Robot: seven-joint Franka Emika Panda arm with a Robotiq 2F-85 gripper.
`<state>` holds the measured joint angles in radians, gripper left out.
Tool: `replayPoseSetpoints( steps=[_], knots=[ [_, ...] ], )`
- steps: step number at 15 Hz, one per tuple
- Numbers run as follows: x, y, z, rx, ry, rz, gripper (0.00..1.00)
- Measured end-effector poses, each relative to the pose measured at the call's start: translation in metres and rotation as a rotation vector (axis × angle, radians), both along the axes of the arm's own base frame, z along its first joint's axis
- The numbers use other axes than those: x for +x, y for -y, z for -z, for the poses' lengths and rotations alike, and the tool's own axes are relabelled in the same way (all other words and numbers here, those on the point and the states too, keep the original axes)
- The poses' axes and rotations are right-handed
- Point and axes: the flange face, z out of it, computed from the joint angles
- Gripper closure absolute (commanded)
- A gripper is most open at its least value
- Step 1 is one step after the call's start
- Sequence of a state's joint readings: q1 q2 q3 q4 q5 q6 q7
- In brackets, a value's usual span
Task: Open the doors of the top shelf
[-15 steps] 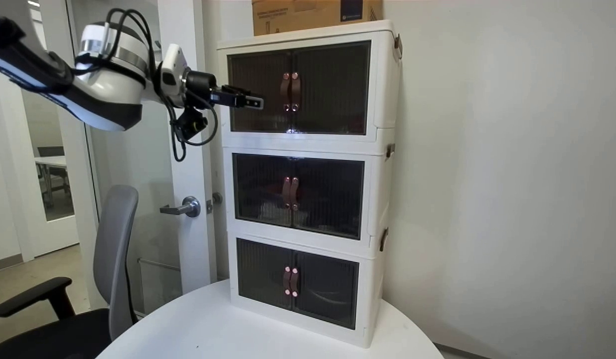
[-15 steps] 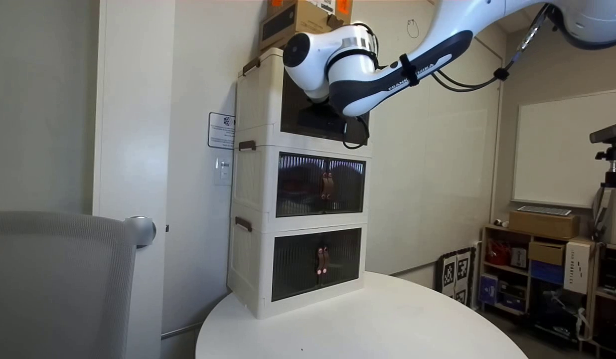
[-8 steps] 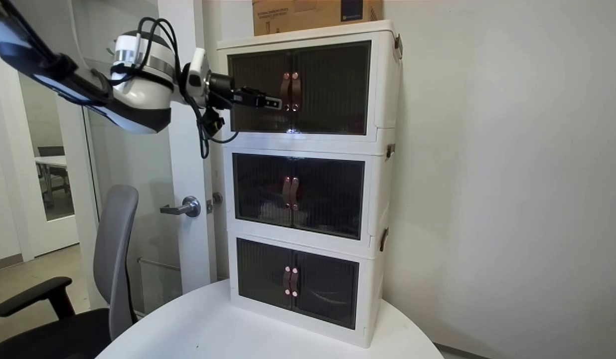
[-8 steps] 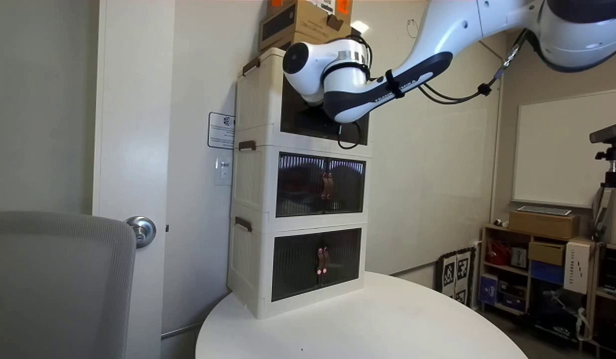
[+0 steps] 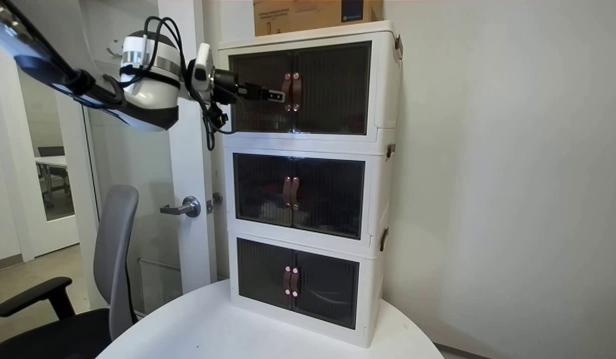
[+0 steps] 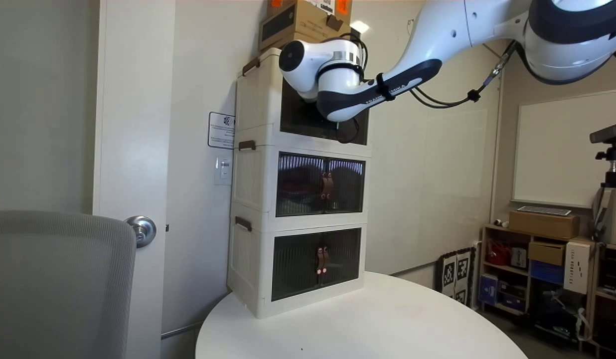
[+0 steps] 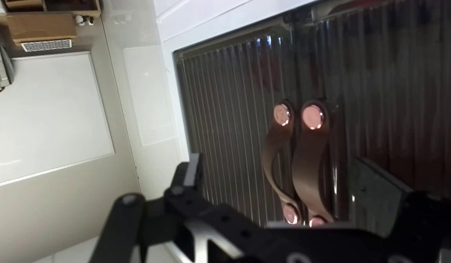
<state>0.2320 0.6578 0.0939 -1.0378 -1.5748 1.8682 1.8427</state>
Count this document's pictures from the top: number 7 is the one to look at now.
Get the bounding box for wooden furniture piece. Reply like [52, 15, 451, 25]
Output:
[0, 0, 103, 56]

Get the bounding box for white three-tier storage cabinet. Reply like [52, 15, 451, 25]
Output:
[100, 0, 332, 216]

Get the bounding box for dark ribbed cabinet door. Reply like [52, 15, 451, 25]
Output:
[172, 21, 300, 231]
[293, 0, 451, 238]

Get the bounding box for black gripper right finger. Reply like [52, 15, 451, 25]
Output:
[348, 155, 451, 263]

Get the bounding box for copper door handle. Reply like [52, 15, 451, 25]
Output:
[259, 101, 303, 227]
[290, 99, 338, 230]

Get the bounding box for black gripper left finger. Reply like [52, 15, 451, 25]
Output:
[89, 152, 245, 263]

